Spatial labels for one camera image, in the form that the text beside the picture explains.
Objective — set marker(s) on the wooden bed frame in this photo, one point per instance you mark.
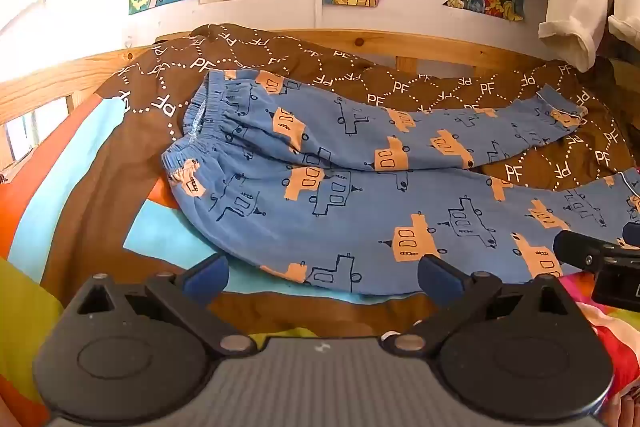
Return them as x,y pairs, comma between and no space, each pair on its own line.
60,77

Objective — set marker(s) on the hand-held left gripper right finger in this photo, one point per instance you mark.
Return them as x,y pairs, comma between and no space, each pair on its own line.
440,279

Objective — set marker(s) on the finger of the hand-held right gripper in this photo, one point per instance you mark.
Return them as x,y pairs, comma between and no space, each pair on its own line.
575,249

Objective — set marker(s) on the blue printed pants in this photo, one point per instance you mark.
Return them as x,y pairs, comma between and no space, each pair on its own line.
350,207

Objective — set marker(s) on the multicoloured bed sheet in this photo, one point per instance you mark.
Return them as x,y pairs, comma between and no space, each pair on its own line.
25,307

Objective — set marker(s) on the brown printed blanket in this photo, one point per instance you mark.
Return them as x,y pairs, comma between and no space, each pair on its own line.
100,187

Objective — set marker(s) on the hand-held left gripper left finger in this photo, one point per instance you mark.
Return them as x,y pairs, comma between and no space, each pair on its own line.
207,278

